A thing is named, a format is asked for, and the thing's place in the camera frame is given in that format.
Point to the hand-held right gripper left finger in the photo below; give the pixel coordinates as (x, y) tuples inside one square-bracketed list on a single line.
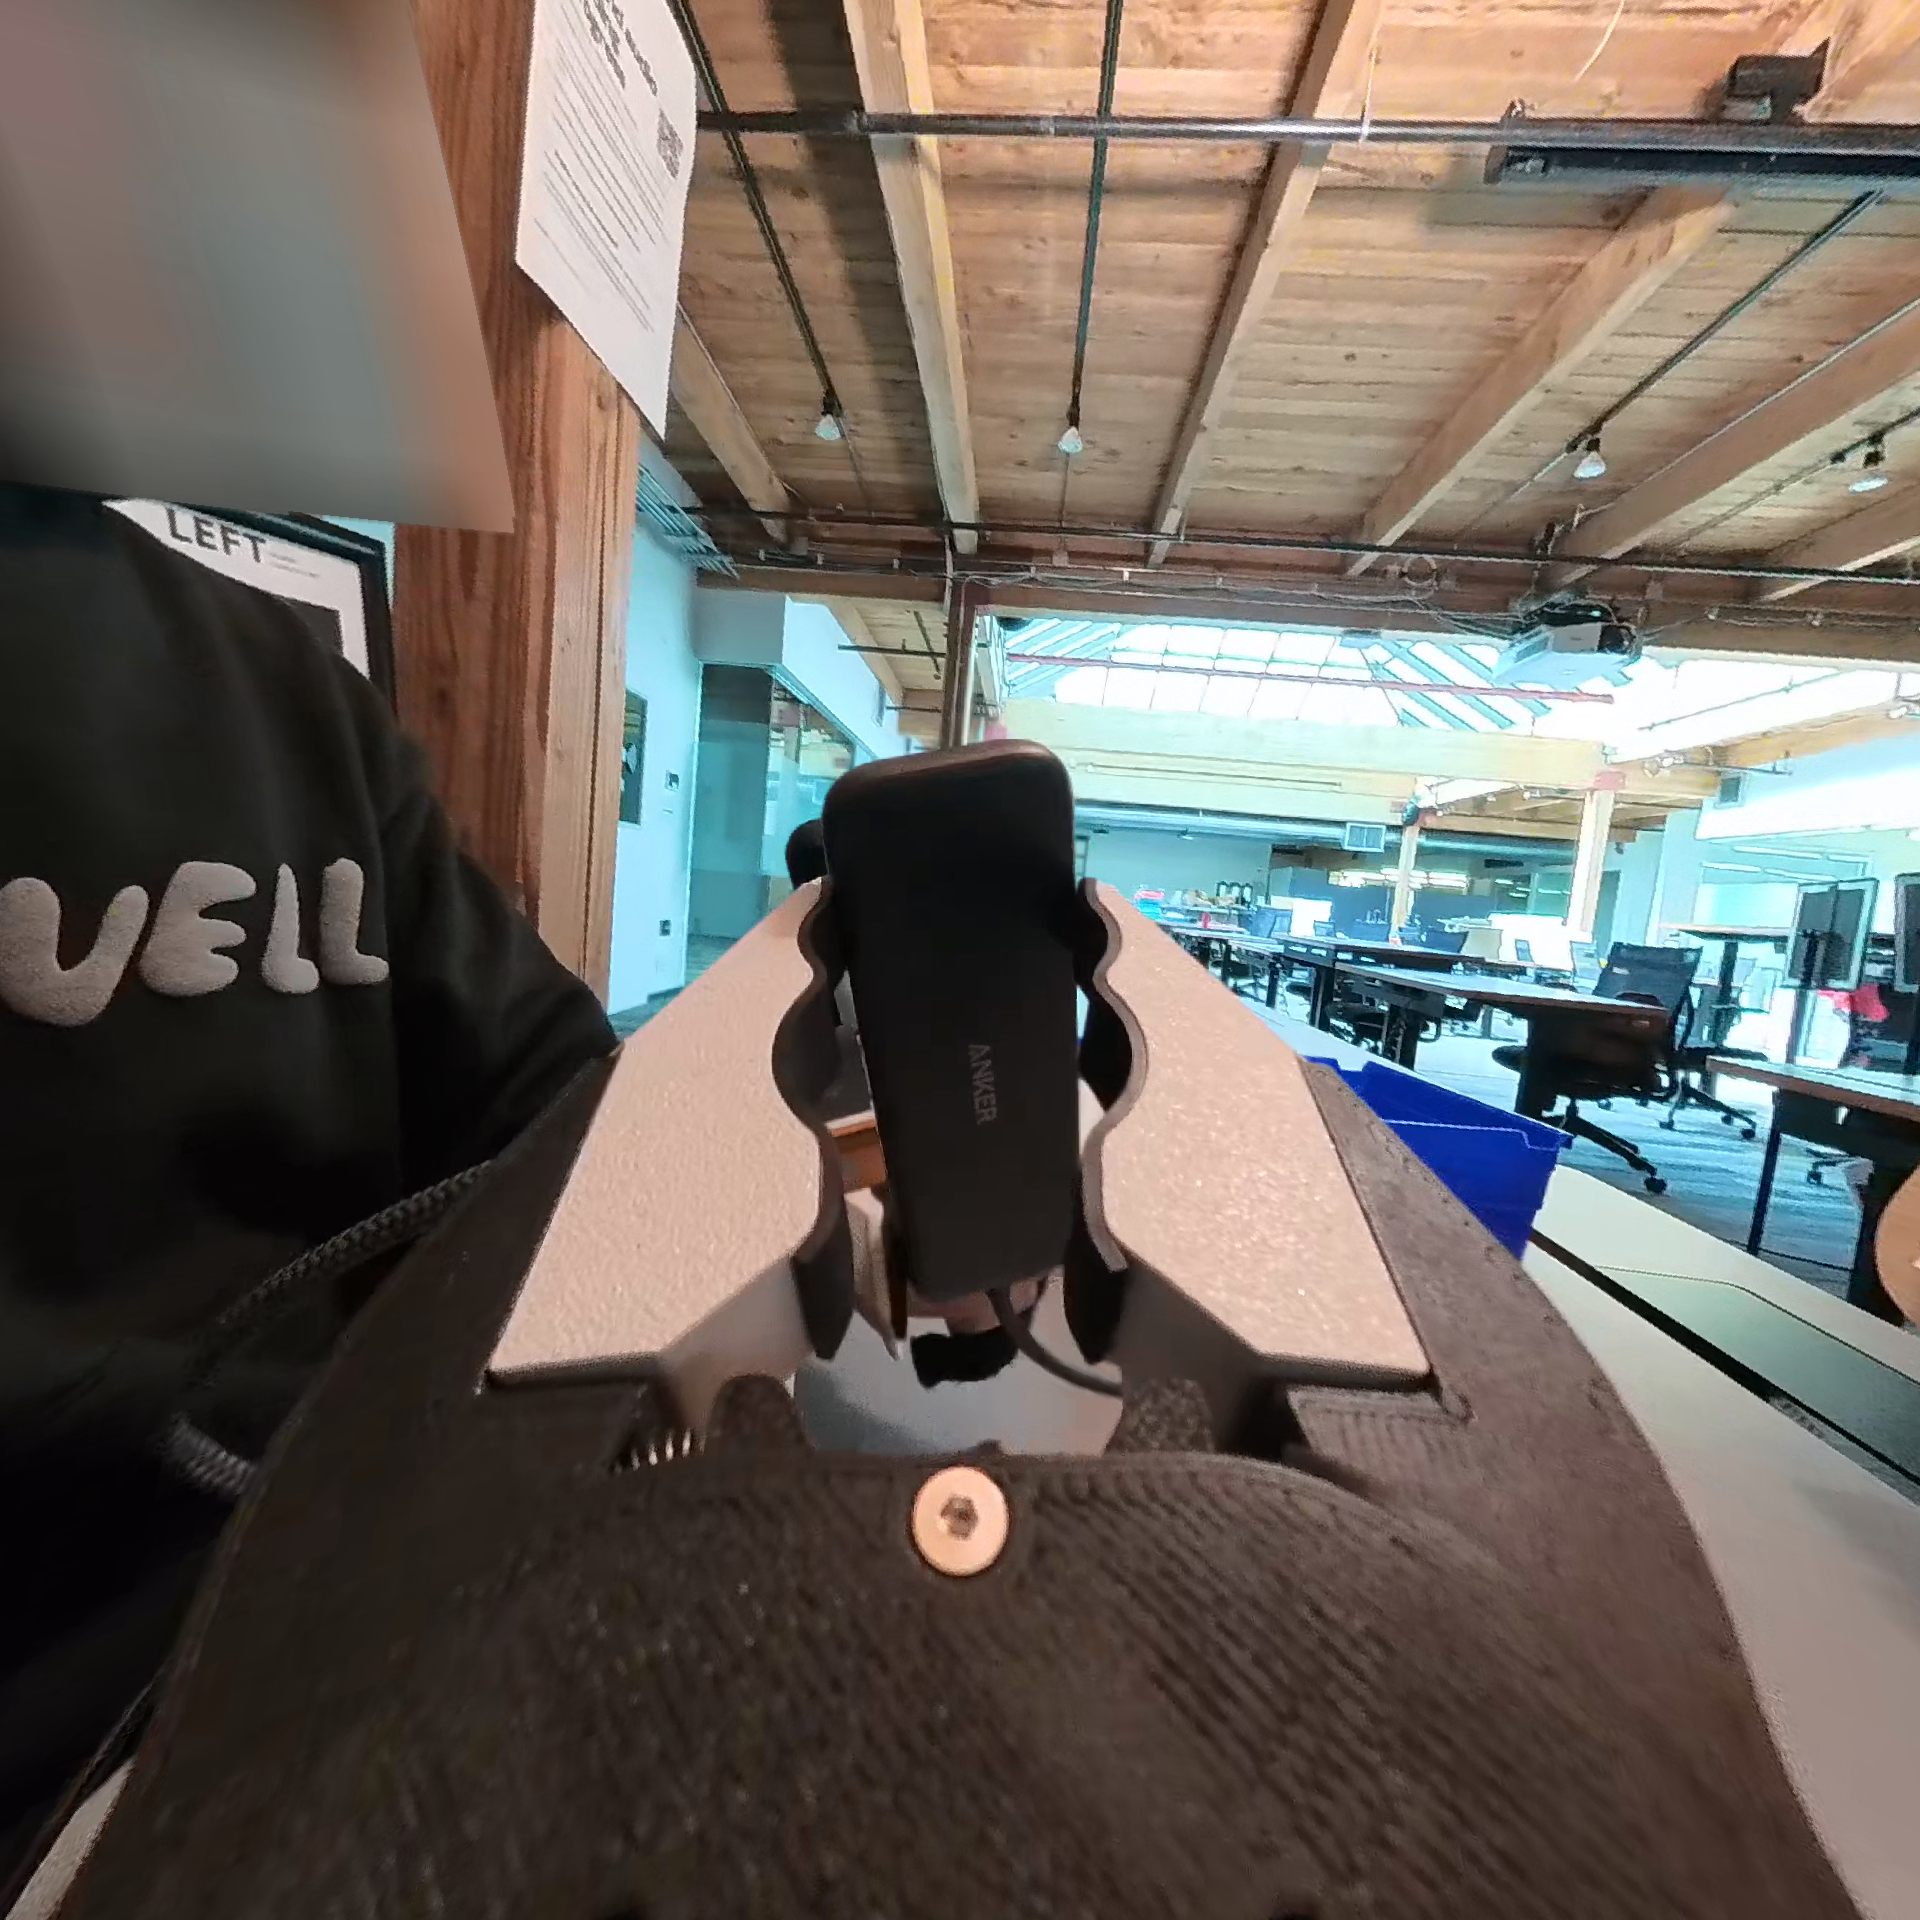
[(659, 1202)]

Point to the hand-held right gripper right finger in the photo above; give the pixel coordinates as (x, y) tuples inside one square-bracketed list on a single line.
[(1260, 1202)]

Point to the blue plastic bin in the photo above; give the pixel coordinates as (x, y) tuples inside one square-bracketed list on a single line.
[(1457, 1156)]

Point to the slim black usb hub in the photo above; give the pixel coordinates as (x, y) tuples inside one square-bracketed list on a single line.
[(964, 972)]

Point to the wooden top desk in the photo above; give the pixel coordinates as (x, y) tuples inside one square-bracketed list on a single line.
[(1847, 1085), (1502, 992)]

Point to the black office chair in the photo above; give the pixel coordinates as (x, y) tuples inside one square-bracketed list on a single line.
[(1640, 992)]

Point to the white paper notice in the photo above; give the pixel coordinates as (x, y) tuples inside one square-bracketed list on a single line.
[(600, 180)]

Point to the ceiling projector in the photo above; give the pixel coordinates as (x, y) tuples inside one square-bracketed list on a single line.
[(1560, 646)]

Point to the black monitor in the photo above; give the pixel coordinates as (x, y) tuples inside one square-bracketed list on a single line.
[(1838, 922)]

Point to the wooden post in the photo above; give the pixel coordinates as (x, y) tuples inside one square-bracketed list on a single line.
[(512, 600)]

